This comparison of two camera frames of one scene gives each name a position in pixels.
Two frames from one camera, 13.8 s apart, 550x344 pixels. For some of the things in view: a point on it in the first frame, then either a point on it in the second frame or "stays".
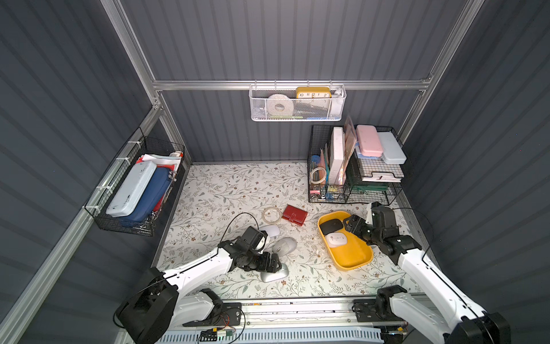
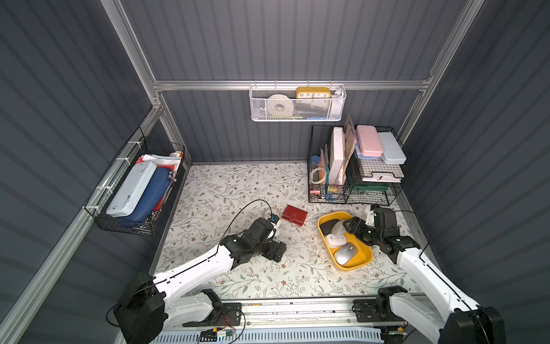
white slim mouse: x=335 y=239 stays
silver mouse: x=268 y=276 → x=346 y=253
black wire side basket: x=134 y=193 stays
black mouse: x=331 y=226 stays
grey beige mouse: x=284 y=246 → x=338 y=228
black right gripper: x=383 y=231 stays
